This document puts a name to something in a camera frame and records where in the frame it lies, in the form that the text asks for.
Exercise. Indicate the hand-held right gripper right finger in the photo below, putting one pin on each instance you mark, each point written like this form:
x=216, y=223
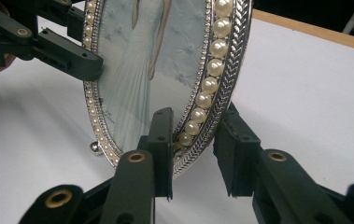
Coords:
x=238, y=155

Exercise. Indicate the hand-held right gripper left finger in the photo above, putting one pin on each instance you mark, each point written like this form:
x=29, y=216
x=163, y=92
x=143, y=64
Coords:
x=162, y=155

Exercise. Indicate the oval silver pearl photo frame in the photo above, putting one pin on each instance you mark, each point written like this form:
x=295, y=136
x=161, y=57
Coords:
x=128, y=77

